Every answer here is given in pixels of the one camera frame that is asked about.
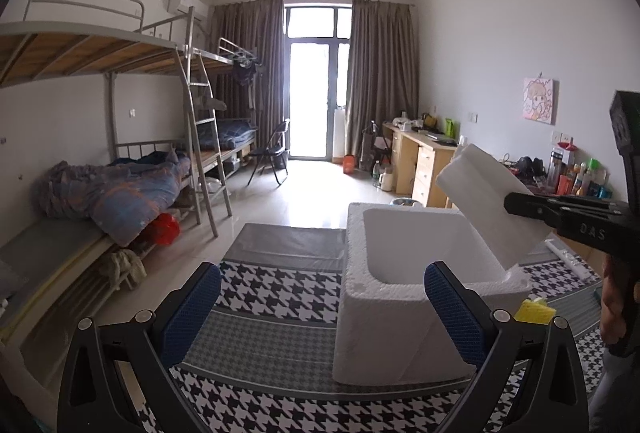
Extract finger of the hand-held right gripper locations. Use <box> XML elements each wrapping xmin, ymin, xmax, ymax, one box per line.
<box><xmin>504</xmin><ymin>191</ymin><xmax>626</xmax><ymax>220</ymax></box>

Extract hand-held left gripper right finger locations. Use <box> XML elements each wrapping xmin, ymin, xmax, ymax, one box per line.
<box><xmin>424</xmin><ymin>261</ymin><xmax>591</xmax><ymax>433</ymax></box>

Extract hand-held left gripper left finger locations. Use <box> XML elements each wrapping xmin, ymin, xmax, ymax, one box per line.
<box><xmin>56</xmin><ymin>261</ymin><xmax>222</xmax><ymax>433</ymax></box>

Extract white foam lid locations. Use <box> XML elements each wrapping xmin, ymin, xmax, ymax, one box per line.
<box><xmin>435</xmin><ymin>143</ymin><xmax>551</xmax><ymax>271</ymax></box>

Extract white foam box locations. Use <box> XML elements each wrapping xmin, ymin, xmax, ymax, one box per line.
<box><xmin>332</xmin><ymin>202</ymin><xmax>534</xmax><ymax>386</ymax></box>

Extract yellow foam net sleeve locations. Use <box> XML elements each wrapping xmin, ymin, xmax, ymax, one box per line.
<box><xmin>515</xmin><ymin>297</ymin><xmax>557</xmax><ymax>325</ymax></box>

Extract person's right hand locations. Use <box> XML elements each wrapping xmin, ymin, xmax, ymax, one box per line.
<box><xmin>601</xmin><ymin>255</ymin><xmax>634</xmax><ymax>345</ymax></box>

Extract black headphones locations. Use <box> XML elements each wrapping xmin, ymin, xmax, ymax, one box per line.
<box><xmin>515</xmin><ymin>156</ymin><xmax>549</xmax><ymax>180</ymax></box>

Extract group of bottles on desk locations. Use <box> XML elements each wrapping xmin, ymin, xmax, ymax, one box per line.
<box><xmin>547</xmin><ymin>143</ymin><xmax>614</xmax><ymax>200</ymax></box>

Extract white remote control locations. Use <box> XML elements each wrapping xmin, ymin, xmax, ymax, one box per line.
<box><xmin>544</xmin><ymin>238</ymin><xmax>601</xmax><ymax>279</ymax></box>

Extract beige cloth bundle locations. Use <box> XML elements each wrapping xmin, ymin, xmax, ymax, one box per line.
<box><xmin>97</xmin><ymin>249</ymin><xmax>149</xmax><ymax>292</ymax></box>

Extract red plastic bag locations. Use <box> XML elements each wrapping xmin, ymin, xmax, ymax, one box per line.
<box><xmin>147</xmin><ymin>212</ymin><xmax>181</xmax><ymax>247</ymax></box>

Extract houndstooth table mat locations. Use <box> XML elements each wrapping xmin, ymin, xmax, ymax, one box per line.
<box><xmin>135</xmin><ymin>222</ymin><xmax>608</xmax><ymax>433</ymax></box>

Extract wooden desk with drawers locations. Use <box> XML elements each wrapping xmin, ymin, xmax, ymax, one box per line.
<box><xmin>382</xmin><ymin>120</ymin><xmax>458</xmax><ymax>209</ymax></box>

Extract blue orange quilt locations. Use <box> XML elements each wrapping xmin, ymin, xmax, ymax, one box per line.
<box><xmin>34</xmin><ymin>150</ymin><xmax>194</xmax><ymax>247</ymax></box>

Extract white jugs on floor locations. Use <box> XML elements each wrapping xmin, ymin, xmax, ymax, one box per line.
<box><xmin>372</xmin><ymin>160</ymin><xmax>396</xmax><ymax>190</ymax></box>

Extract grey mattress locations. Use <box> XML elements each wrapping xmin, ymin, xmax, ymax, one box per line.
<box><xmin>0</xmin><ymin>216</ymin><xmax>109</xmax><ymax>306</ymax></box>

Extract person's grey pants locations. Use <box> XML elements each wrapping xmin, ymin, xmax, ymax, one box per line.
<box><xmin>590</xmin><ymin>355</ymin><xmax>640</xmax><ymax>433</ymax></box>

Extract metal bed ladder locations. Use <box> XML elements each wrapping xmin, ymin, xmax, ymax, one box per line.
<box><xmin>177</xmin><ymin>6</ymin><xmax>234</xmax><ymax>239</ymax></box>

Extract blue bedding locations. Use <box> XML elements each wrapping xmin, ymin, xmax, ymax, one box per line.
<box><xmin>197</xmin><ymin>118</ymin><xmax>259</xmax><ymax>152</ymax></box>

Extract black folding chair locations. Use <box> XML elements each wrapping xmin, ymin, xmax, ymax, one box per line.
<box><xmin>247</xmin><ymin>118</ymin><xmax>291</xmax><ymax>187</ymax></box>

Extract brown curtain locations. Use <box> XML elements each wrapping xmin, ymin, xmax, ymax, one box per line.
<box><xmin>350</xmin><ymin>0</ymin><xmax>420</xmax><ymax>159</ymax></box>
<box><xmin>207</xmin><ymin>0</ymin><xmax>286</xmax><ymax>160</ymax></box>

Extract white standing appliance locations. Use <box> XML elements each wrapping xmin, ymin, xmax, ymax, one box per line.
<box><xmin>332</xmin><ymin>109</ymin><xmax>346</xmax><ymax>159</ymax></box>

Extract dark hanging clothes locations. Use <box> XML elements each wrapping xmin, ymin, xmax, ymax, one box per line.
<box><xmin>232</xmin><ymin>58</ymin><xmax>264</xmax><ymax>87</ymax></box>

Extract glass balcony door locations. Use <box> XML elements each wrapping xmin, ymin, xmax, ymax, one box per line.
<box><xmin>283</xmin><ymin>3</ymin><xmax>354</xmax><ymax>162</ymax></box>

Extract small metal bunk bed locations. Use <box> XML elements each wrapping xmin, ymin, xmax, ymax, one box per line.
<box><xmin>190</xmin><ymin>37</ymin><xmax>262</xmax><ymax>184</ymax></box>

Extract large metal bunk bed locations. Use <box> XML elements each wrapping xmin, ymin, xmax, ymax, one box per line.
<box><xmin>0</xmin><ymin>0</ymin><xmax>236</xmax><ymax>364</ymax></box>

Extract white air conditioner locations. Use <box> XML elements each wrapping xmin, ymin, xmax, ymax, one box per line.
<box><xmin>167</xmin><ymin>0</ymin><xmax>208</xmax><ymax>22</ymax></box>

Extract pink cartoon wall poster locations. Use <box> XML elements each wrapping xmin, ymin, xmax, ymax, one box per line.
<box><xmin>522</xmin><ymin>76</ymin><xmax>557</xmax><ymax>122</ymax></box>

